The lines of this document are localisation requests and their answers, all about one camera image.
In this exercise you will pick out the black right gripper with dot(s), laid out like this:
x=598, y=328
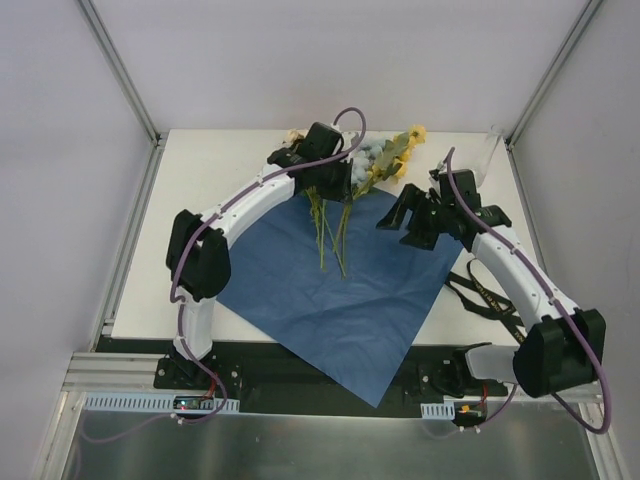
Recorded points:
x=427, y=216

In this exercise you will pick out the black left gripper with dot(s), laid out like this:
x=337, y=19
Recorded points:
x=330, y=181

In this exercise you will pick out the blue flower bunch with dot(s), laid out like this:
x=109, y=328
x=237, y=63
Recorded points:
x=373, y=162

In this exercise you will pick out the yellow flower bunch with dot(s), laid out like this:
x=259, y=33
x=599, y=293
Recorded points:
x=405, y=143

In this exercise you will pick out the blue wrapping paper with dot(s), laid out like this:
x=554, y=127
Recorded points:
x=355, y=324

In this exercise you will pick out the black ribbon gold lettering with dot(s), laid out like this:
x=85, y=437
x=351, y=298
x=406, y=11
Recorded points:
x=495, y=308

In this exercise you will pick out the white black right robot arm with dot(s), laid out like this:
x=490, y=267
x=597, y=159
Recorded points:
x=564, y=344

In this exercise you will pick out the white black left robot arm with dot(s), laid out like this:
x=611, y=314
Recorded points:
x=198, y=255

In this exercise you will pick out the clear glass vase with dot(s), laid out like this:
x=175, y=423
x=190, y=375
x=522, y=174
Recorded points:
x=485, y=154

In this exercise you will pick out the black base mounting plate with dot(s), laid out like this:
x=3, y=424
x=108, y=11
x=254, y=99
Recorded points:
x=267, y=378

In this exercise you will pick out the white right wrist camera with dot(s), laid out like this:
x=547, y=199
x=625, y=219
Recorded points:
x=440, y=172

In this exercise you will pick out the right white cable duct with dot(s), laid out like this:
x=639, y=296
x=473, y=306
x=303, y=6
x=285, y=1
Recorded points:
x=444, y=411

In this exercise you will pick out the white cable duct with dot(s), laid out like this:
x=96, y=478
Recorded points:
x=444, y=411
x=159, y=403

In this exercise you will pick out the left aluminium table rail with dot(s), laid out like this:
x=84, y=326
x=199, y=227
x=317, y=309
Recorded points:
x=115, y=287

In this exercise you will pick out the right aluminium frame post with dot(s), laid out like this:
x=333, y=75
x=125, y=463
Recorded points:
x=568, y=45

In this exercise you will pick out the aluminium frame post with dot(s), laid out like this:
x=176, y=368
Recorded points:
x=568, y=45
x=115, y=62

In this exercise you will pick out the left aluminium frame post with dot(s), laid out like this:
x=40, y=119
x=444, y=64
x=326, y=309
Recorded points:
x=115, y=62

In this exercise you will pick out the front aluminium rail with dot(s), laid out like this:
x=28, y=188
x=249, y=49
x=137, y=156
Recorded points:
x=111, y=372

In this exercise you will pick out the left white cable duct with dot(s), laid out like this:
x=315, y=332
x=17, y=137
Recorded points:
x=159, y=403

